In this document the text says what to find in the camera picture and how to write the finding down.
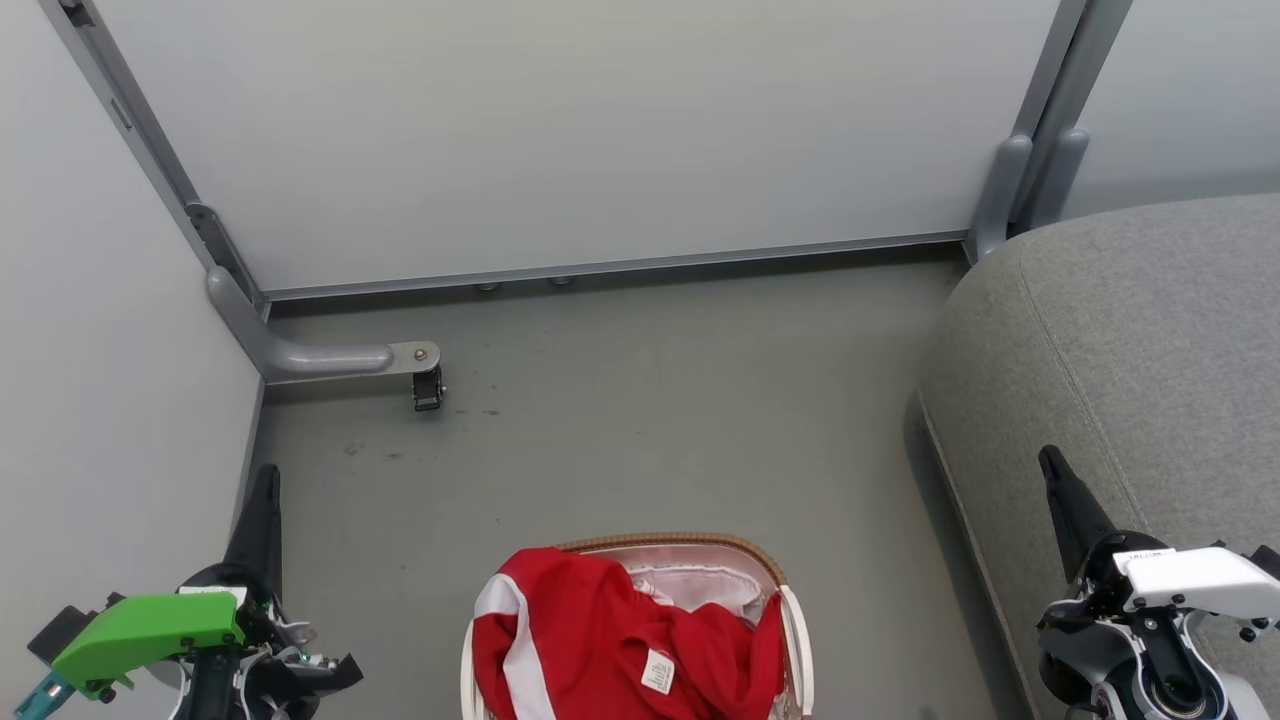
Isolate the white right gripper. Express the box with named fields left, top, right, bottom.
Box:
left=1038, top=445, right=1280, bottom=621

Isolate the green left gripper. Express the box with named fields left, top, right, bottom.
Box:
left=50, top=464, right=284, bottom=701

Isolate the red garment with white band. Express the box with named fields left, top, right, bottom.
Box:
left=472, top=546, right=787, bottom=720

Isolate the grey fabric sofa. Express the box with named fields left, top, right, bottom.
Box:
left=918, top=192, right=1280, bottom=720

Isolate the grey partition foot with caster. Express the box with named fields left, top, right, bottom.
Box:
left=206, top=265, right=446, bottom=413

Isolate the white laundry basket brown rim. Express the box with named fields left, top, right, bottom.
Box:
left=460, top=532, right=816, bottom=720

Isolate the grey rounded partition foot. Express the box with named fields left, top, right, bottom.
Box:
left=964, top=133, right=1033, bottom=265
left=1028, top=127, right=1091, bottom=233

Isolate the white fabric basket liner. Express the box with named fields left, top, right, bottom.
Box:
left=585, top=545, right=777, bottom=629

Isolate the teal left camera connector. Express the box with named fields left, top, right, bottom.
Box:
left=12, top=670, right=73, bottom=720

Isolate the grey metal partition post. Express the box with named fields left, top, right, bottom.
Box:
left=1008, top=0, right=1136, bottom=233
left=40, top=0, right=269, bottom=323

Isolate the grey metal partition bottom rail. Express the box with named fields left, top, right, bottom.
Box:
left=262, top=231, right=969, bottom=302

